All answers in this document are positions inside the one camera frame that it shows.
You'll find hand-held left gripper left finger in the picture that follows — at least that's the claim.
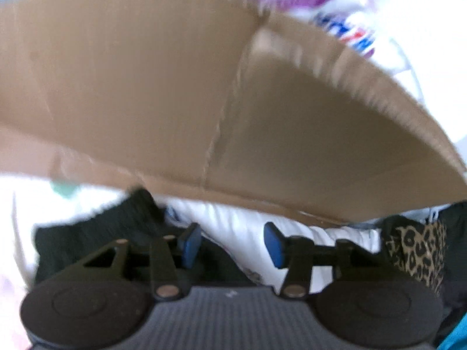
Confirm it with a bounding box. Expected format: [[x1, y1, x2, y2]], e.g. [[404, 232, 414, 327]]
[[76, 222, 202, 301]]

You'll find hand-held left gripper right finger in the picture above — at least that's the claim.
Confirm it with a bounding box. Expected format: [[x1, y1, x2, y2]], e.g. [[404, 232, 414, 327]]
[[263, 221, 389, 298]]

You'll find black skirt with bear lining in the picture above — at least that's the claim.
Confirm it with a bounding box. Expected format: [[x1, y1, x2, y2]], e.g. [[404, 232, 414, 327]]
[[33, 188, 263, 288]]

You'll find cream bear print blanket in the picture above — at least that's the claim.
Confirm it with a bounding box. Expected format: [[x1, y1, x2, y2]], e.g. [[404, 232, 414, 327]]
[[0, 175, 387, 350]]

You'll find leopard print garment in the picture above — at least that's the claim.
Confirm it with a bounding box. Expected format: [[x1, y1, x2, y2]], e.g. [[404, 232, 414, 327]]
[[381, 222, 447, 296]]

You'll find flattened cardboard box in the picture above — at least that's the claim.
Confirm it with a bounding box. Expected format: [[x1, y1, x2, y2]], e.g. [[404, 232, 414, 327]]
[[0, 0, 467, 227]]

